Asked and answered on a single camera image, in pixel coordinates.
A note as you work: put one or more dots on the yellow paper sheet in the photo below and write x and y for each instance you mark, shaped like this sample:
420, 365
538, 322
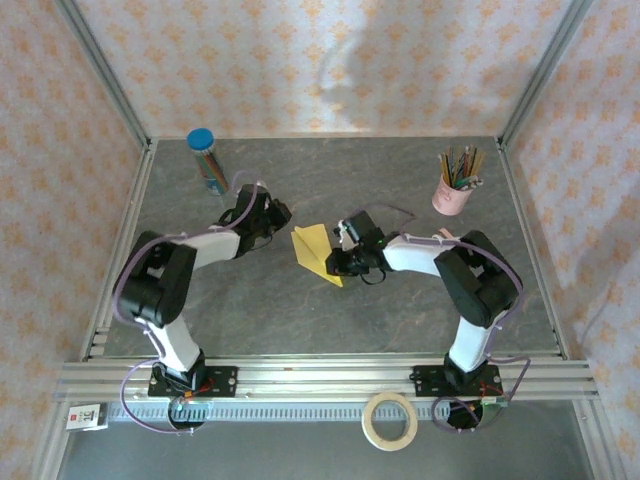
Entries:
310, 245

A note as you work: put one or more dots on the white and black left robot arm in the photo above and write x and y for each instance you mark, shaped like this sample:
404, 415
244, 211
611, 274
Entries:
175, 345

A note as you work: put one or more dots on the clear pencil tube blue lid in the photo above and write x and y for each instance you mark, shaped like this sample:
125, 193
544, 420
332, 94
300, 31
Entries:
210, 165

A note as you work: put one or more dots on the small pink object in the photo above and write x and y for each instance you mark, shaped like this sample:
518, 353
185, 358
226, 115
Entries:
446, 234

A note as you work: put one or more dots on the pink pencil cup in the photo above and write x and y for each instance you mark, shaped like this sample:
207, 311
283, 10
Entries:
450, 200

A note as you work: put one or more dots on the wooden colored pencil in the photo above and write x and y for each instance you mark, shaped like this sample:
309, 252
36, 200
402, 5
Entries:
446, 170
474, 165
458, 165

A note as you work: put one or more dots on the green colored pencil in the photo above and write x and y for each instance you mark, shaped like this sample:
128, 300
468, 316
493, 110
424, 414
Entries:
470, 182

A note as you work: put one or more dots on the masking tape roll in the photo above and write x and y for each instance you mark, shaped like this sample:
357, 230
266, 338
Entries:
367, 425

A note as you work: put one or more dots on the small green circuit board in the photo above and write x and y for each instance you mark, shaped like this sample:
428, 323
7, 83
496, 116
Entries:
495, 406

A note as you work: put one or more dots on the white label card red mark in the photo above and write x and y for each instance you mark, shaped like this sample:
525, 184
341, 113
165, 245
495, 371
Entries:
87, 417

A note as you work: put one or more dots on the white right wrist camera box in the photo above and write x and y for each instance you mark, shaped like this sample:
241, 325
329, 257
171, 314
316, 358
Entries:
344, 234

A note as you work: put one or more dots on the long aluminium mounting rail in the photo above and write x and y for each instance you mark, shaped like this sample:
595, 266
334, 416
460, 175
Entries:
325, 380

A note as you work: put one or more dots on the aluminium table side rail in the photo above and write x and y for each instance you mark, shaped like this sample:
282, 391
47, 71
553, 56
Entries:
125, 235
525, 235

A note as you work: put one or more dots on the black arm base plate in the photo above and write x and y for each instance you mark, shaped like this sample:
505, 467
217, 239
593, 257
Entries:
225, 377
425, 380

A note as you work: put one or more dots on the aluminium frame post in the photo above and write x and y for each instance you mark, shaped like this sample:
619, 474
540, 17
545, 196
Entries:
540, 70
107, 85

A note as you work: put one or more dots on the aluminium frame bar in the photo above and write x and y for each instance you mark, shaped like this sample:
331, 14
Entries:
600, 440
50, 445

